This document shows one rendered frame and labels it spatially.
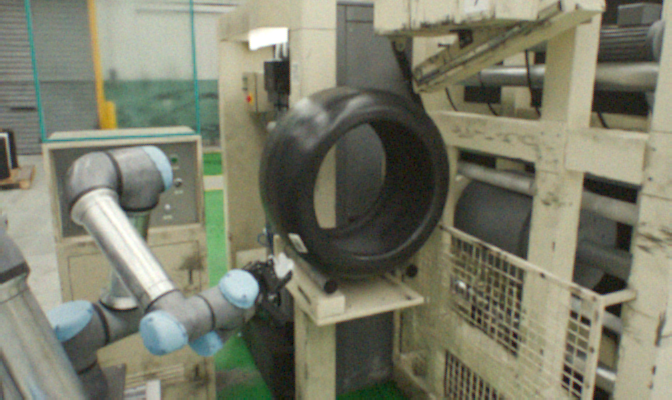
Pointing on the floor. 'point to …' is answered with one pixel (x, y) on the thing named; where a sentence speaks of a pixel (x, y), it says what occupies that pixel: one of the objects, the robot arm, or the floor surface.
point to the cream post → (325, 384)
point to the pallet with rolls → (13, 163)
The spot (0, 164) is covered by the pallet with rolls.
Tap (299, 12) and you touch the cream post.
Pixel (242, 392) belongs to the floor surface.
